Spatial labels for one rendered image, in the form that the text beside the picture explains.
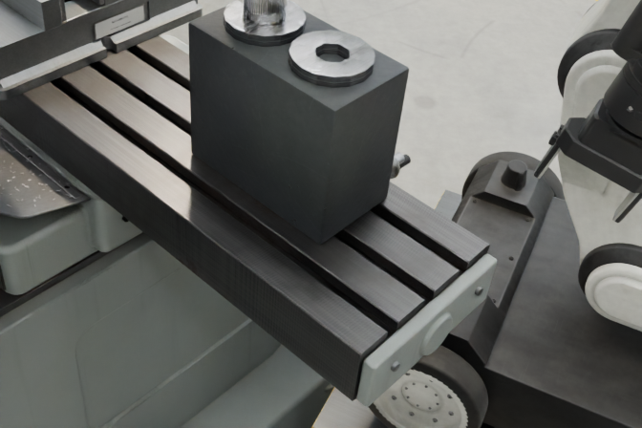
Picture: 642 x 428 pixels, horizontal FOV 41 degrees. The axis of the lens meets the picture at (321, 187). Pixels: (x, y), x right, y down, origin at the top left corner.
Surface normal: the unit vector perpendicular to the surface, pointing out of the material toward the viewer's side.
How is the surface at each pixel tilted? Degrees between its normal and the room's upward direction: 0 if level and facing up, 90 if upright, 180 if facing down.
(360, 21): 0
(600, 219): 90
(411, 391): 90
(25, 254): 90
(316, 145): 90
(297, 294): 0
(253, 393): 0
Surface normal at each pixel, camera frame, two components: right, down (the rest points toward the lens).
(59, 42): 0.73, 0.49
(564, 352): 0.07, -0.75
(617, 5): -0.42, 0.57
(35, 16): -0.68, 0.44
